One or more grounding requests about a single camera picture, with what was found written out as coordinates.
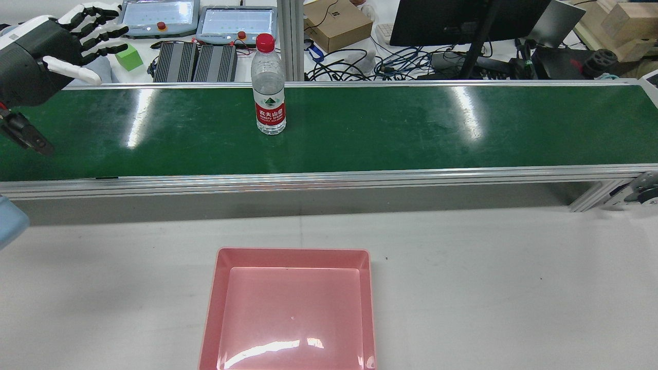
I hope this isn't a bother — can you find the clear plastic bag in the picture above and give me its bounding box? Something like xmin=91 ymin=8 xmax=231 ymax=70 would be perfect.
xmin=343 ymin=49 xmax=377 ymax=70

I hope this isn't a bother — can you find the green conveyor belt aluminium frame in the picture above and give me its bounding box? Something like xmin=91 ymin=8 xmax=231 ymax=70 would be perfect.
xmin=0 ymin=80 xmax=658 ymax=212

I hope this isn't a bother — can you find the cardboard box with logo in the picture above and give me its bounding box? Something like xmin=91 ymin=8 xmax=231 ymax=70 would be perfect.
xmin=303 ymin=0 xmax=374 ymax=53

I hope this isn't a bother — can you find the black cable tangle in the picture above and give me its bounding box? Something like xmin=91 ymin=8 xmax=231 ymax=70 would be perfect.
xmin=304 ymin=47 xmax=463 ymax=82

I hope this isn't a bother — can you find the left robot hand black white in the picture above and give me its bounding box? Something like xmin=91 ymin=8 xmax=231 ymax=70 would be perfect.
xmin=0 ymin=3 xmax=129 ymax=108

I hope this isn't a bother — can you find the black ribbed electronics box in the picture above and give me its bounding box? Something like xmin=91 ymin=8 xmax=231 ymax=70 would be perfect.
xmin=193 ymin=44 xmax=239 ymax=83
xmin=153 ymin=42 xmax=200 ymax=83

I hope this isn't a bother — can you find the green cube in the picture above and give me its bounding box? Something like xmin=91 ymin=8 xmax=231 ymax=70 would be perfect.
xmin=114 ymin=44 xmax=144 ymax=71

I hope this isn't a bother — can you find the plain tan cardboard box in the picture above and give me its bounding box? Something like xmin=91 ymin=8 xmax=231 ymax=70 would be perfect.
xmin=572 ymin=0 xmax=617 ymax=49
xmin=600 ymin=0 xmax=658 ymax=61

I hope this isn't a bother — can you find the black monitor stand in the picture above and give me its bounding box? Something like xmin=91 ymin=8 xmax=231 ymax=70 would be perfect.
xmin=459 ymin=0 xmax=503 ymax=80

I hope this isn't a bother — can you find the grey teach pendant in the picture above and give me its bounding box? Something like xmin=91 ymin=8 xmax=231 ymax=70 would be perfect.
xmin=197 ymin=6 xmax=279 ymax=46
xmin=120 ymin=0 xmax=201 ymax=39

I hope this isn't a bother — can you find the dark grey flat panel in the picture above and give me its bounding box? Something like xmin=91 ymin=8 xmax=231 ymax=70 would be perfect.
xmin=525 ymin=0 xmax=587 ymax=49

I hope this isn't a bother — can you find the clear water bottle red cap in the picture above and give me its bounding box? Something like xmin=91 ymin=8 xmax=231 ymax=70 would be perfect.
xmin=251 ymin=33 xmax=287 ymax=135

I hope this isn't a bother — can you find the black monitor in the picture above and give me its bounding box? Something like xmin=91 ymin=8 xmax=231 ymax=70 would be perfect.
xmin=389 ymin=0 xmax=552 ymax=48

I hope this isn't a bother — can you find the white keyboard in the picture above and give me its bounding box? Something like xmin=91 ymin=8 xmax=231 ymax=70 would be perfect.
xmin=374 ymin=22 xmax=397 ymax=46

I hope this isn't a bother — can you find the pink plastic basket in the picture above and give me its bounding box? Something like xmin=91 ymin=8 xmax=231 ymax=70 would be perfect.
xmin=198 ymin=248 xmax=377 ymax=370

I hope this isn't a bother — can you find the blue cable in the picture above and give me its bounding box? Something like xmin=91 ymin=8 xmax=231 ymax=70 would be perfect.
xmin=374 ymin=46 xmax=443 ymax=79

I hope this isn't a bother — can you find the aluminium frame profile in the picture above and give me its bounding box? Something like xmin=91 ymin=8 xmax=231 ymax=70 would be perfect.
xmin=277 ymin=0 xmax=305 ymax=82

